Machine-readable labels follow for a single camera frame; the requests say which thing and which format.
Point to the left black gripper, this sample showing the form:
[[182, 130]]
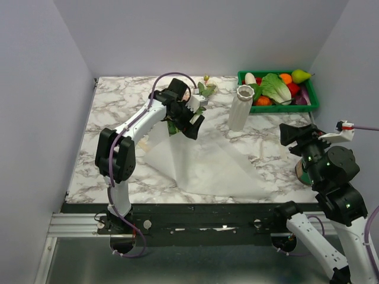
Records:
[[191, 131]]

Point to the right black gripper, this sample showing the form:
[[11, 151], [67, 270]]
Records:
[[304, 135]]

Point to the white wrapping paper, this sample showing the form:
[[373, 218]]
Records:
[[209, 165]]

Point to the pink flower bouquet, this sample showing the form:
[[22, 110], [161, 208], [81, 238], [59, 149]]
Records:
[[204, 88]]

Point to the cream ribbon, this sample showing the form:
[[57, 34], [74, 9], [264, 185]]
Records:
[[145, 144]]

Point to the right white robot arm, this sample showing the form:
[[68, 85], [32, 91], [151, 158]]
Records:
[[331, 168]]

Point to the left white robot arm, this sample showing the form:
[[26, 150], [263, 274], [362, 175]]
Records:
[[116, 157]]

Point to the white ribbed vase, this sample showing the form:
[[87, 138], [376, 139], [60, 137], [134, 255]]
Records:
[[240, 108]]

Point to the purple toy eggplant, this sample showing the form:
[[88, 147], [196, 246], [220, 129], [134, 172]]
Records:
[[302, 98]]

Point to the orange toy pumpkin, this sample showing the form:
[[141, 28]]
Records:
[[263, 101]]

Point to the green plastic tray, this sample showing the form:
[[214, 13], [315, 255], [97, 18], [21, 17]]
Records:
[[305, 86]]

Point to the green tape roll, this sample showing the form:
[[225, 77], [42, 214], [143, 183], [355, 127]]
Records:
[[301, 173]]

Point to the red toy pepper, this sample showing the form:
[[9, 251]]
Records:
[[293, 88]]

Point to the green toy cabbage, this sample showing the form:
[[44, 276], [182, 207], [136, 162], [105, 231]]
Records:
[[275, 89]]

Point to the orange toy fruit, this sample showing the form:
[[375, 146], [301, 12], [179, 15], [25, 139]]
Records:
[[286, 78]]

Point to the green toy pear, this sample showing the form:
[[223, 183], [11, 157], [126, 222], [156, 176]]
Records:
[[300, 76]]

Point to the white toy radish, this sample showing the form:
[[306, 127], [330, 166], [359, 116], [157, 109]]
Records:
[[250, 79]]

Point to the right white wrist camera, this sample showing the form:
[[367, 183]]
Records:
[[344, 132]]

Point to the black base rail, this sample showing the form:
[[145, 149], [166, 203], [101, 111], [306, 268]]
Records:
[[158, 225]]

